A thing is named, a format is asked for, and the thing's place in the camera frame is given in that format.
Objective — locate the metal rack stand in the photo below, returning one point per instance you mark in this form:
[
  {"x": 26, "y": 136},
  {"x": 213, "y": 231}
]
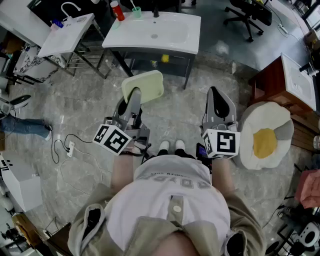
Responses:
[{"x": 87, "y": 57}]

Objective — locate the person's white shirt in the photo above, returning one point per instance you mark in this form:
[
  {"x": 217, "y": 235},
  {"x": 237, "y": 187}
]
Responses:
[{"x": 162, "y": 200}]

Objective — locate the wooden cabinet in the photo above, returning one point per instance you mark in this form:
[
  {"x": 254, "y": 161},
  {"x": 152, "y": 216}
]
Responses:
[{"x": 270, "y": 85}]

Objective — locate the black office chair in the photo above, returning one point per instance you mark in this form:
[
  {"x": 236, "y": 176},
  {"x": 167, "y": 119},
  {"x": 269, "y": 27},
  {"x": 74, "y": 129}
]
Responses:
[{"x": 246, "y": 15}]

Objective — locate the black sink faucet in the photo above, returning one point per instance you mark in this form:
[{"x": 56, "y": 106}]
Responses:
[{"x": 156, "y": 12}]

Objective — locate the small white sink basin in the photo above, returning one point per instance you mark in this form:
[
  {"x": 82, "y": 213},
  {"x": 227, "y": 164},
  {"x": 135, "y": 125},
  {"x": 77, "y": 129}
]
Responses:
[{"x": 67, "y": 35}]

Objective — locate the red bottle white cap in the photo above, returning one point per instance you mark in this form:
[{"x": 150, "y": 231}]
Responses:
[{"x": 118, "y": 11}]

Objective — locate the large white sink basin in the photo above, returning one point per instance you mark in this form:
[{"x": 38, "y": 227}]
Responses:
[{"x": 160, "y": 35}]

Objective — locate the black white headset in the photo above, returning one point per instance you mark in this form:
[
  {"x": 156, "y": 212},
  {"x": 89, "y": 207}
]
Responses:
[{"x": 21, "y": 100}]

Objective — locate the person's left forearm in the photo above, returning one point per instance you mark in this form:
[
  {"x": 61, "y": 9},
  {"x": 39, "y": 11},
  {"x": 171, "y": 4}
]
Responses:
[{"x": 122, "y": 172}]

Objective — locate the pale green plastic tray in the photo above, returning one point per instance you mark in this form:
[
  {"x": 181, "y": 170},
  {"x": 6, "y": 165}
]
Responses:
[{"x": 150, "y": 85}]

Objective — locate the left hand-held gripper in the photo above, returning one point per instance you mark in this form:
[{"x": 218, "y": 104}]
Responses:
[{"x": 113, "y": 140}]

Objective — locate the marble pattern slab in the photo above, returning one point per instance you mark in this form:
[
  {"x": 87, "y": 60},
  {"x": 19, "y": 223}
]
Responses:
[{"x": 37, "y": 66}]

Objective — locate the person's black trousers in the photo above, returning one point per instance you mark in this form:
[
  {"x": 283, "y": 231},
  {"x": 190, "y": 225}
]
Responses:
[{"x": 186, "y": 153}]

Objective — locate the green cup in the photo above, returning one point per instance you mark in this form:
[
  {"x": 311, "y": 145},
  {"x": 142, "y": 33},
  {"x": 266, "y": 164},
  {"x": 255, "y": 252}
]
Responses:
[{"x": 136, "y": 13}]

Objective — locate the white box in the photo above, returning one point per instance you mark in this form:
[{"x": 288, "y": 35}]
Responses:
[{"x": 22, "y": 182}]

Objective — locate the fried egg cushion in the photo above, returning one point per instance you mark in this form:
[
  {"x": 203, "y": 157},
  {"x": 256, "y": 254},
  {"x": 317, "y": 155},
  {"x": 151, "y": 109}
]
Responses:
[{"x": 265, "y": 140}]

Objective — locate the person's right forearm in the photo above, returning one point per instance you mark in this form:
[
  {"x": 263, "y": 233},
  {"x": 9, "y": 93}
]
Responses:
[{"x": 223, "y": 177}]

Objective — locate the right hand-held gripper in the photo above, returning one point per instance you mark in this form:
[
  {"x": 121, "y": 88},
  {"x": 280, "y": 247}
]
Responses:
[{"x": 225, "y": 143}]

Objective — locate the person's right white shoe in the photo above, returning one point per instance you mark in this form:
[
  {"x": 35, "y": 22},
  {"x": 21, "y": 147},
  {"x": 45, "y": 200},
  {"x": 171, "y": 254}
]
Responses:
[{"x": 180, "y": 144}]

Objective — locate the blue packet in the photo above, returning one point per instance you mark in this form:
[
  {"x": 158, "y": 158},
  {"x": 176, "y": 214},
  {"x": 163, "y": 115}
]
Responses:
[{"x": 57, "y": 23}]

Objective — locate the black device blue screen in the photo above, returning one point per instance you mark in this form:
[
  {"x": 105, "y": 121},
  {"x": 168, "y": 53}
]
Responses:
[{"x": 201, "y": 151}]

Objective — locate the white cabinet sink basin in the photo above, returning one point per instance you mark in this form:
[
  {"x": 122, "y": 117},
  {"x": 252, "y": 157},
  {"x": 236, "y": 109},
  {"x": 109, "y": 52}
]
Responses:
[{"x": 298, "y": 82}]

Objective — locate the white floor power strip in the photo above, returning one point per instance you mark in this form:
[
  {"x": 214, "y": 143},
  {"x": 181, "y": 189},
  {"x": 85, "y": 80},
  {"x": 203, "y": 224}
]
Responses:
[{"x": 70, "y": 149}]

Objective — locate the pale green oval object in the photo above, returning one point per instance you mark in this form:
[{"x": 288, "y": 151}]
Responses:
[{"x": 115, "y": 25}]

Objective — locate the person's white shoe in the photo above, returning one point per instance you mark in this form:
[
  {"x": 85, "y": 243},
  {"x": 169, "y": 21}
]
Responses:
[
  {"x": 164, "y": 145},
  {"x": 180, "y": 144}
]

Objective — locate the black metal sink stand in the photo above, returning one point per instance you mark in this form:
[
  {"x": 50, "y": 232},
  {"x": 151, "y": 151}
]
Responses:
[{"x": 175, "y": 67}]

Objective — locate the person's khaki jacket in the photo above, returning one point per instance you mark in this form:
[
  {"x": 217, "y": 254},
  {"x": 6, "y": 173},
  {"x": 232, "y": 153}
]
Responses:
[{"x": 247, "y": 225}]

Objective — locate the yellow sponge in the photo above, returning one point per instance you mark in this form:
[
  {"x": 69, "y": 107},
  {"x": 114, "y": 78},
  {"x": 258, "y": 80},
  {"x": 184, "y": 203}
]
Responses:
[{"x": 165, "y": 58}]

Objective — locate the white round device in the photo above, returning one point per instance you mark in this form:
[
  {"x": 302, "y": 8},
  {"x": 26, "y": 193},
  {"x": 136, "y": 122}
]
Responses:
[{"x": 310, "y": 235}]

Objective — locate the person's left white shoe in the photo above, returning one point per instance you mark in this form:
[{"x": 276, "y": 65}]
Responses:
[{"x": 164, "y": 145}]

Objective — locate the black cabinet faucet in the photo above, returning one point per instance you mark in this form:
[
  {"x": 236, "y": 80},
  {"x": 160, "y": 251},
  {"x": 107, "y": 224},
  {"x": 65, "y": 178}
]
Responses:
[{"x": 308, "y": 68}]

